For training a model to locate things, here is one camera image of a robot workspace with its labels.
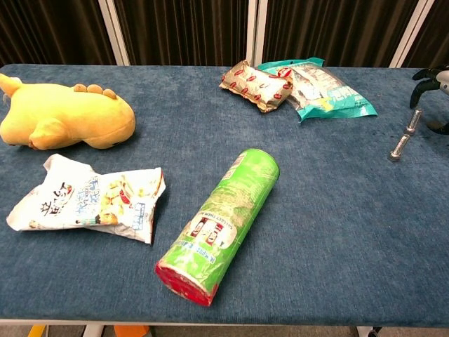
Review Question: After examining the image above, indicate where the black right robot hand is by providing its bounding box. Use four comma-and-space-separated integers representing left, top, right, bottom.
409, 64, 449, 136

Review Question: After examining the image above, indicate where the silver metal bolt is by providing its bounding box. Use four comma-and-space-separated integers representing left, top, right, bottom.
387, 134, 410, 163
403, 108, 424, 138

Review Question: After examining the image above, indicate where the dark brown curtain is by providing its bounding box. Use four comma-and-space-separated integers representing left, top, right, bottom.
403, 0, 449, 70
0, 0, 116, 67
262, 0, 420, 68
114, 0, 250, 67

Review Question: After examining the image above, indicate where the teal snack bag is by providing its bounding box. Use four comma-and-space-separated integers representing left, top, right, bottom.
257, 57, 378, 123

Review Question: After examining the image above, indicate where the gold red snack packet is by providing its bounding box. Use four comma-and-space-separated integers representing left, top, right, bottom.
219, 60, 294, 113

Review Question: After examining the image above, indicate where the blue fabric table cover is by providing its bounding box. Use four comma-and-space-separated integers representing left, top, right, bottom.
0, 63, 449, 329

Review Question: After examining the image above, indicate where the green chips can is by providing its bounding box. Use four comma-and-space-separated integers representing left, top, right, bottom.
154, 147, 281, 308

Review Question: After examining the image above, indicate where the yellow plush dinosaur toy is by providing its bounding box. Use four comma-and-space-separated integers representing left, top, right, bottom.
0, 73, 136, 151

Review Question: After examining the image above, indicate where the white crumpled snack bag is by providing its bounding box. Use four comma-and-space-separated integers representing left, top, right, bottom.
6, 153, 167, 245

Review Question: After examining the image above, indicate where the white partition frame post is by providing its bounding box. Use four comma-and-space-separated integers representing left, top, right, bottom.
98, 0, 131, 67
246, 0, 264, 67
389, 0, 436, 69

